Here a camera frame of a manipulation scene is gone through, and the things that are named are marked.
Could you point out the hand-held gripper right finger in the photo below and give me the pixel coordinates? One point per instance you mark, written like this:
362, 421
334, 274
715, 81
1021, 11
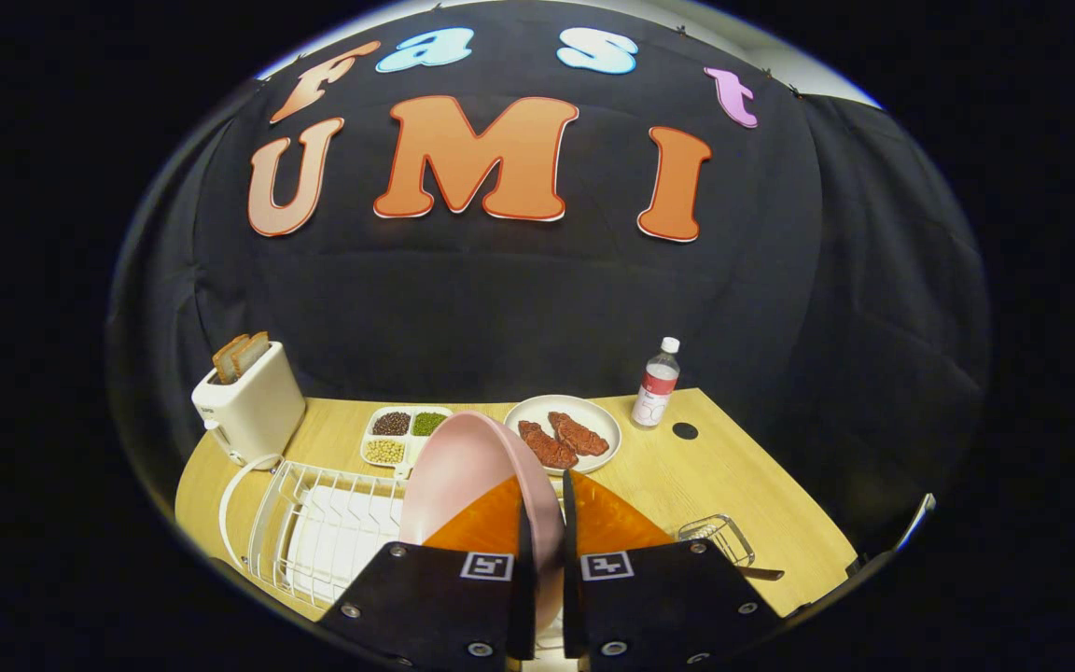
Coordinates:
571, 597

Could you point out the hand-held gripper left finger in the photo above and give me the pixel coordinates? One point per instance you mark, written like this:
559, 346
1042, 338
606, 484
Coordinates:
526, 597

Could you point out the pink plate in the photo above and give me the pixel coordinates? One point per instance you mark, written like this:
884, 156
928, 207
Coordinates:
463, 467

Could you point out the white plate with meat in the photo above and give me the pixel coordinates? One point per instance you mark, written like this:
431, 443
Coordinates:
537, 409

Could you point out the red meat piece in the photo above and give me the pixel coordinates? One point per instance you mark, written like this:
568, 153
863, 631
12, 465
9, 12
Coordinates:
579, 434
547, 448

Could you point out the black round table grommet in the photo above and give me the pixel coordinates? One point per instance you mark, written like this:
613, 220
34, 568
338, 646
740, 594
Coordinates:
685, 430

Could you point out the white divided tray with beans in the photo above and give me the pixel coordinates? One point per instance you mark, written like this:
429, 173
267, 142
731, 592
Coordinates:
392, 424

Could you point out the clear bottle with red label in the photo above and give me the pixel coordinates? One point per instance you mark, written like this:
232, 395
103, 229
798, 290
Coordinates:
655, 392

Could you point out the white toaster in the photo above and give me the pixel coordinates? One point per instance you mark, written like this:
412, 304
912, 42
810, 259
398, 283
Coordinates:
258, 411

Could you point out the brown toast slice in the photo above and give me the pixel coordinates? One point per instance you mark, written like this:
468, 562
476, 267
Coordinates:
226, 359
251, 351

